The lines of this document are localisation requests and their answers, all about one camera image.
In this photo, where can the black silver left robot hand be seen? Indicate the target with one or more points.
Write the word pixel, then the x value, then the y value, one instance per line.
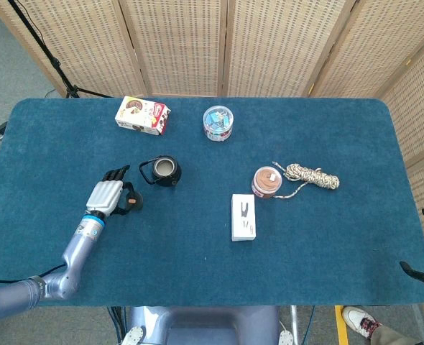
pixel 104 196

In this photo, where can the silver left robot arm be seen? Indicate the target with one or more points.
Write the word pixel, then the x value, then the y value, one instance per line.
pixel 75 255

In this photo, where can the white snack box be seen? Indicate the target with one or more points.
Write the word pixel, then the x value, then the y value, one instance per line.
pixel 140 115

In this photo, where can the khaki trouser leg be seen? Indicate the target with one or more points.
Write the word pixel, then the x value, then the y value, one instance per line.
pixel 391 338

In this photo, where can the white sneaker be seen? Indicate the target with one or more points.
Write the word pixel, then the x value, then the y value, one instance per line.
pixel 359 320

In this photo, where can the blue tablecloth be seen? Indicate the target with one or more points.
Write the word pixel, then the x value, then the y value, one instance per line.
pixel 197 258

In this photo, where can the clear jar of binder clips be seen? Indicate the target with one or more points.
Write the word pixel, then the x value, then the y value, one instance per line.
pixel 218 122

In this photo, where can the black tripod stand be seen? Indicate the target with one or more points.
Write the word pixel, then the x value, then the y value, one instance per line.
pixel 55 64

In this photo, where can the clear jar of rubber bands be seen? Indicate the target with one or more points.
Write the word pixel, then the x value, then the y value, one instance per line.
pixel 266 181

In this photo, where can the grey robot torso base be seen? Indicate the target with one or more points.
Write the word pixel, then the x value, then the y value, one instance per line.
pixel 205 325

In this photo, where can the wicker folding screen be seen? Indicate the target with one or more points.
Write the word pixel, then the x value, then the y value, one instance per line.
pixel 183 46

